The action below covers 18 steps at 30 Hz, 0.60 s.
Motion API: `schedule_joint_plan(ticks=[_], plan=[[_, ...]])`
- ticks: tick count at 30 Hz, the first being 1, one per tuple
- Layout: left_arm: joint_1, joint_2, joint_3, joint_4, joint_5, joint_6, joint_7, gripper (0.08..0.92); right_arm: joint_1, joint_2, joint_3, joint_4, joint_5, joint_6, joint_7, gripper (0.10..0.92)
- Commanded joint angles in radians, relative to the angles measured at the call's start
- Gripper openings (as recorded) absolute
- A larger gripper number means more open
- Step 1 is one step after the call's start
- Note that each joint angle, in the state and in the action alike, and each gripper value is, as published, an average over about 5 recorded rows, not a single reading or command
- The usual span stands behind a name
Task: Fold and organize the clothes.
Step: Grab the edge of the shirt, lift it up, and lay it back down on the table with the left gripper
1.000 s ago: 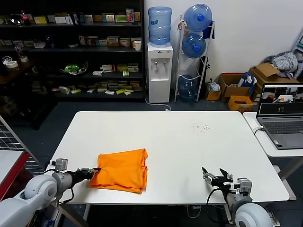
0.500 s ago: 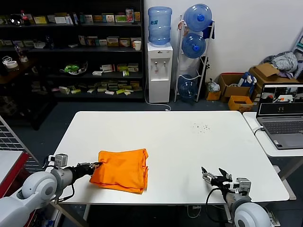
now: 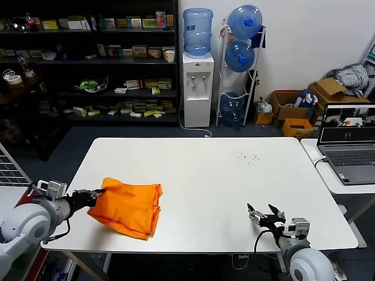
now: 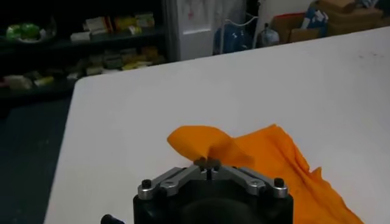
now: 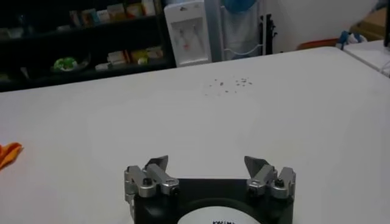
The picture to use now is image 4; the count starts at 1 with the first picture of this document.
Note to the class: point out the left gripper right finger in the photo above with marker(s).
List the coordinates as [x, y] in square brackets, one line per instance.
[250, 181]

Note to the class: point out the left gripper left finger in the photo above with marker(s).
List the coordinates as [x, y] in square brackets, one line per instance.
[176, 179]

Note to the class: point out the orange t-shirt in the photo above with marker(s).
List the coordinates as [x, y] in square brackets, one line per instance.
[274, 158]

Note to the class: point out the grey clothes pile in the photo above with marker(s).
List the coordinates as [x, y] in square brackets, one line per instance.
[365, 3]

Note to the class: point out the large white table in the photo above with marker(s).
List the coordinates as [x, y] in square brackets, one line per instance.
[213, 91]

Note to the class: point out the pale product box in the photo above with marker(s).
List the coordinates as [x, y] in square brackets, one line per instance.
[112, 62]

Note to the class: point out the white water dispenser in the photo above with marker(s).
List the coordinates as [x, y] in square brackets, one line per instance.
[198, 39]

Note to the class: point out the blue water jug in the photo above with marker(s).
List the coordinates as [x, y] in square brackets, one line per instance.
[234, 39]

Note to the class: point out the grey plastic bag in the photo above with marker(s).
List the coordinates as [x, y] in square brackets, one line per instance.
[269, 36]

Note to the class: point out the small green box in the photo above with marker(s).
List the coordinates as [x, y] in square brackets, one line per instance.
[134, 30]

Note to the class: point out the open brown cardboard box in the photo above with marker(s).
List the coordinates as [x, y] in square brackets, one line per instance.
[301, 33]

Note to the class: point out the white jug rack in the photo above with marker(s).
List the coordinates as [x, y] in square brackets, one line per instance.
[240, 22]

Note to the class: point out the black shelf unit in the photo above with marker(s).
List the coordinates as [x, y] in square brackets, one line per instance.
[91, 39]

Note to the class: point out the small flat white box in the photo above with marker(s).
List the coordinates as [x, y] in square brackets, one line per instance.
[80, 36]

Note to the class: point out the white red product box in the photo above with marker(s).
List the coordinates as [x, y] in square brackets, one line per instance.
[97, 24]

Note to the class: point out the blue white bag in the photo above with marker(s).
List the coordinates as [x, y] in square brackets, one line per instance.
[317, 16]

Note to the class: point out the large brown cardboard box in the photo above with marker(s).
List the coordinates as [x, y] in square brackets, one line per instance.
[350, 18]

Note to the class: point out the bowl of green packs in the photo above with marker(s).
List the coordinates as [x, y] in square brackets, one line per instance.
[26, 30]

